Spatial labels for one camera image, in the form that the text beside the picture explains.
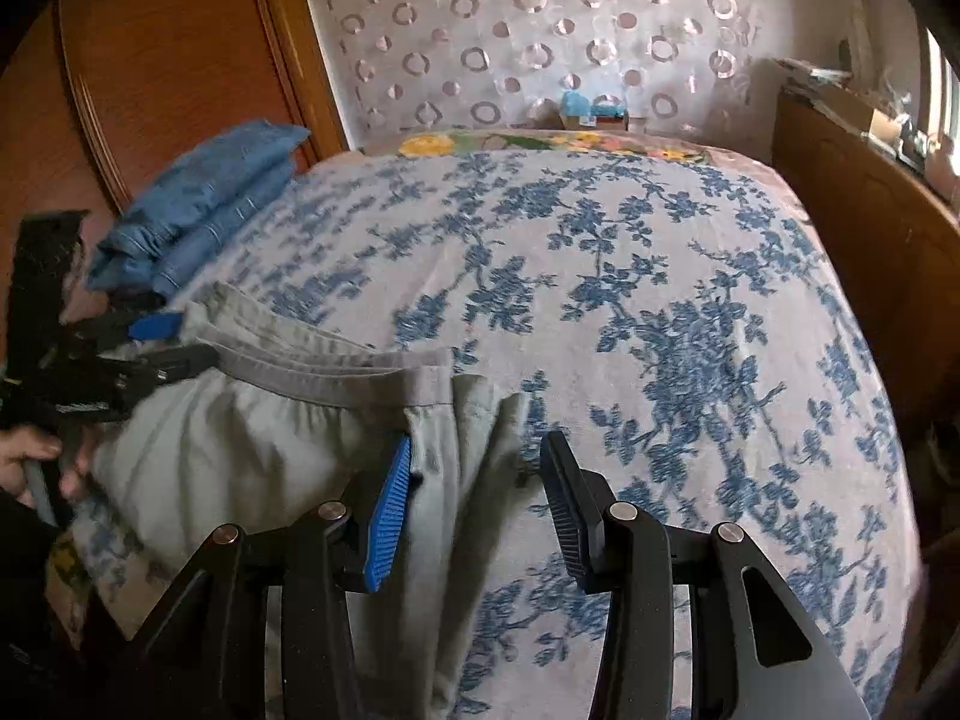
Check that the grey pants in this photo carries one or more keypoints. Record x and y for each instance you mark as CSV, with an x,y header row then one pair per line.
x,y
262,427

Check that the wooden side cabinet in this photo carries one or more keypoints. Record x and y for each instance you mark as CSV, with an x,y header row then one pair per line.
x,y
862,240

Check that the person's dark clothing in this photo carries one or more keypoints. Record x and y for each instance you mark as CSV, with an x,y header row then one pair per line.
x,y
45,652

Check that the window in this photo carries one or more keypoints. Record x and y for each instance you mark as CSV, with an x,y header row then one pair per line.
x,y
945,127

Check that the wooden wardrobe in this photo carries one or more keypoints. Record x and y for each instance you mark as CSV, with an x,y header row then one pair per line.
x,y
172,52

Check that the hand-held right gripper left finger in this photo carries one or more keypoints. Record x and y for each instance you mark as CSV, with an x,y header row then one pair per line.
x,y
390,517

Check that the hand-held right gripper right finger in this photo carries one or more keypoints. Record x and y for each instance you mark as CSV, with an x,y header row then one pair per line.
x,y
566,525

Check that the blue packet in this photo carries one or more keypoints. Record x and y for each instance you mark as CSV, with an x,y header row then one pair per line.
x,y
576,109

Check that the person's left hand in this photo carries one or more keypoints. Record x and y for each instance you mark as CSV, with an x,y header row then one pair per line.
x,y
30,450

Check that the circle patterned wall curtain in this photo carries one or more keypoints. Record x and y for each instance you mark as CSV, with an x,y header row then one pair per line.
x,y
525,15

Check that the cardboard box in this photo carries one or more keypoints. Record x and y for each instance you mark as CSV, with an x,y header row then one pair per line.
x,y
859,114

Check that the pile of papers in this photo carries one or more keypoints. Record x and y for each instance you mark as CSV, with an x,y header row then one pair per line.
x,y
810,75

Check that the folded blue jeans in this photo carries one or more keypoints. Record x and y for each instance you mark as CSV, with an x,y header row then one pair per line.
x,y
210,195

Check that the bed with floral blue sheet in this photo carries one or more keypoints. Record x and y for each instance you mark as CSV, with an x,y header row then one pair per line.
x,y
637,315

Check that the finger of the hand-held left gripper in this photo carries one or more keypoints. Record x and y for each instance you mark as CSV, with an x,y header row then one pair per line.
x,y
157,326
180,361

